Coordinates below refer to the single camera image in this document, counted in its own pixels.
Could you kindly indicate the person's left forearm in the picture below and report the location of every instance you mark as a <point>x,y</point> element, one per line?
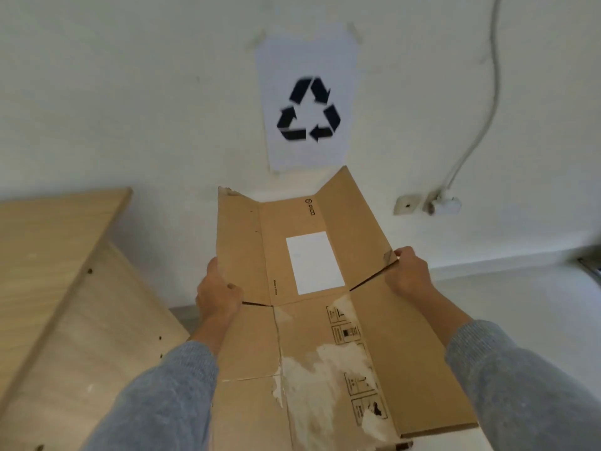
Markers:
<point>164,389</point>

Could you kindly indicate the white recycling symbol paper sign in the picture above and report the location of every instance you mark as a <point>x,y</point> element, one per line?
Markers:
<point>309,96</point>

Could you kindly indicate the person's right thumb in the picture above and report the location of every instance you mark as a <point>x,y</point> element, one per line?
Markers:
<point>404,251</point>

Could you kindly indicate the person's right hand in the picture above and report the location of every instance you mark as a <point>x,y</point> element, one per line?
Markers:
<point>411,273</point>

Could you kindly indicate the person's right forearm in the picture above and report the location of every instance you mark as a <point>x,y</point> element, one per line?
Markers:
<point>497,371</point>

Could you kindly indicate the white plug adapter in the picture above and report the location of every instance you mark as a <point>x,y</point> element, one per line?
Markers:
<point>443,204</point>

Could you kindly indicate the person's left hand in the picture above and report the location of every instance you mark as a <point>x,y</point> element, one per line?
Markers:
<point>217,295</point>

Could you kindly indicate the light wooden furniture panel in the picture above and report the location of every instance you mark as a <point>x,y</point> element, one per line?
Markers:
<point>70,319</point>

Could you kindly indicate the brown cardboard box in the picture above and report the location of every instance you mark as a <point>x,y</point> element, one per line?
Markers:
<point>310,314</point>

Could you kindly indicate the white wall socket plate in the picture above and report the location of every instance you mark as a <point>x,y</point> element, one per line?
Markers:
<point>406,204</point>

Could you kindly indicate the person's left thumb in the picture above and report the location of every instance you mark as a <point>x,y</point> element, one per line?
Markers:
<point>212,272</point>

